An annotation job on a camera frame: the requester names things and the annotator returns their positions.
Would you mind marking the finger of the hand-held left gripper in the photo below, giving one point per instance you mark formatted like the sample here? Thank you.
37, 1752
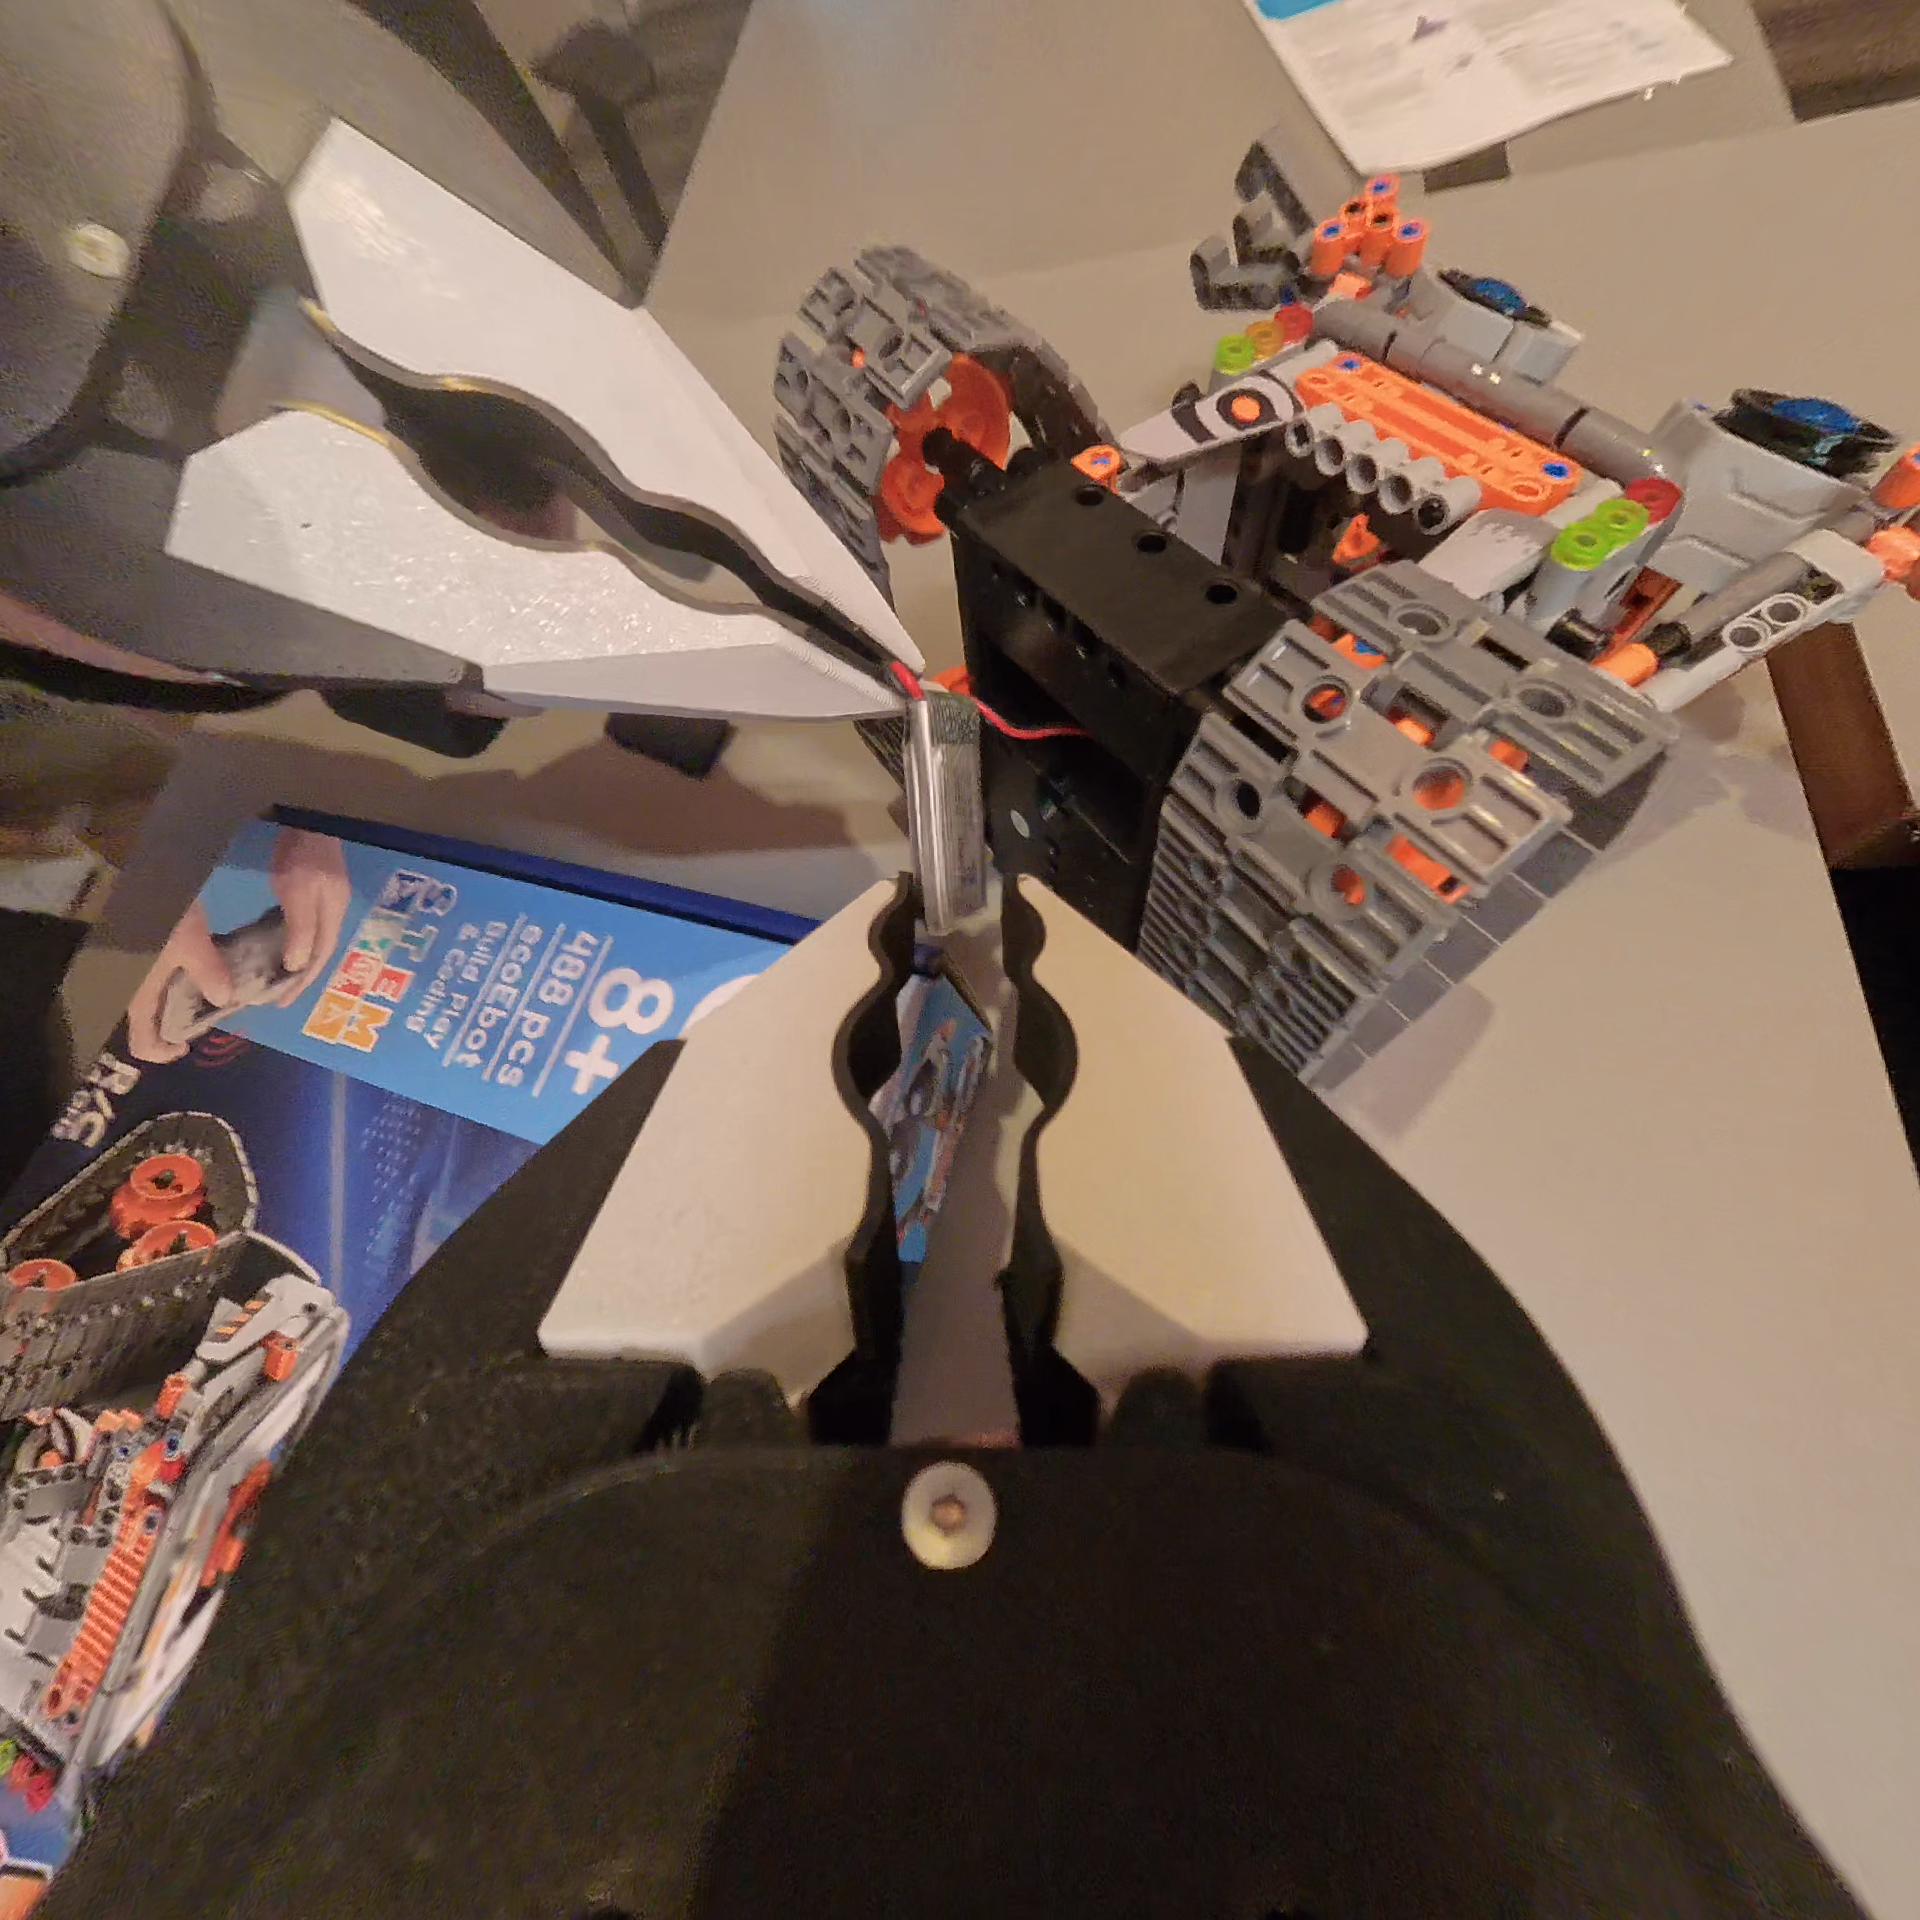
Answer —
374, 556
523, 300

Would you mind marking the blue robot kit box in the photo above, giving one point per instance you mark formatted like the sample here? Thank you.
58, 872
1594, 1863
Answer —
420, 1022

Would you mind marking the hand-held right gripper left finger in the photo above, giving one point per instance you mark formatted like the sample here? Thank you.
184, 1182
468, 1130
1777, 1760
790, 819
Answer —
703, 1202

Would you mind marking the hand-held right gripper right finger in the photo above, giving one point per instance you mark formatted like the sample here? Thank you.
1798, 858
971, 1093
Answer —
1200, 1202

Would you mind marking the blue header leaflet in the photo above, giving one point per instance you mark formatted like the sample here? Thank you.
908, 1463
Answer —
1501, 75

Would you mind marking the orange grey tracked brick robot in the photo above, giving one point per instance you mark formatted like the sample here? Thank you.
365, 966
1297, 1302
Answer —
1350, 676

